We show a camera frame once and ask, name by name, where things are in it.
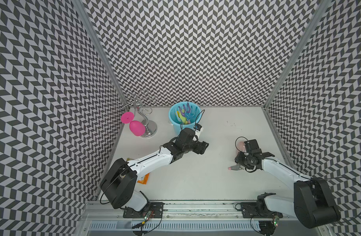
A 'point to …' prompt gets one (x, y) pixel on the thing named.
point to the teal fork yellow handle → (188, 117)
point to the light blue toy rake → (191, 116)
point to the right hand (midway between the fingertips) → (237, 162)
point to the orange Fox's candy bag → (144, 180)
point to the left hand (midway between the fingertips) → (202, 143)
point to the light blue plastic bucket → (177, 122)
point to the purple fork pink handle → (183, 111)
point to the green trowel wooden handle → (184, 119)
